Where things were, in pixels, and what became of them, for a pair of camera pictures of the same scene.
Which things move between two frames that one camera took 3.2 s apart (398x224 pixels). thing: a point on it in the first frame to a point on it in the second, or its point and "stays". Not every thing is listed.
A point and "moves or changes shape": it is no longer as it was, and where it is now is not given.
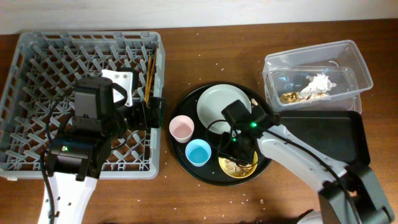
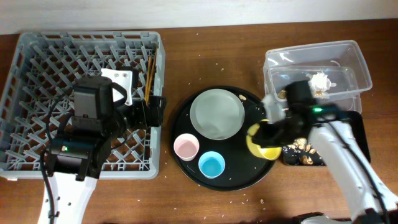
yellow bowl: x=232 y=168 moves or changes shape
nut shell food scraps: x=233 y=168 moves or changes shape
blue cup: x=198 y=152 to x=211 y=164
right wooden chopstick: x=152 y=74 stays
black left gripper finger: x=154 y=104 stays
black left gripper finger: x=154 y=119 stays
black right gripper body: x=237 y=149 to x=282 y=133
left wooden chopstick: x=147 y=86 stays
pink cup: x=181 y=127 to x=186 y=146
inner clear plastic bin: x=313 y=88 stays
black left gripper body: x=135 y=115 stays
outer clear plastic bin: x=328 y=78 stays
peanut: x=254 y=101 to x=242 y=97
